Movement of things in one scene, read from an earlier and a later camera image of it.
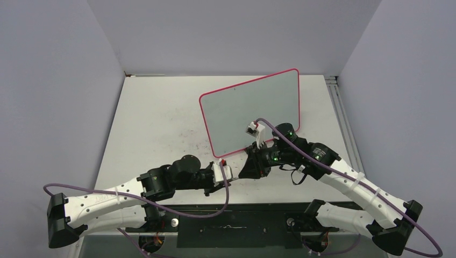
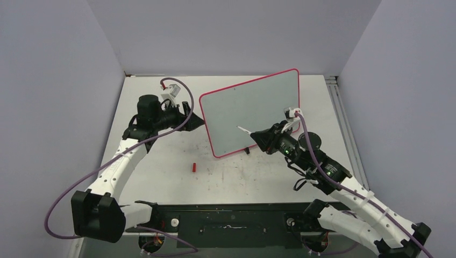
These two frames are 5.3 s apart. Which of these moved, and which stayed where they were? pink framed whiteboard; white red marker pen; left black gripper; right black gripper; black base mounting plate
Moved: left black gripper; white red marker pen; right black gripper
Stayed: black base mounting plate; pink framed whiteboard
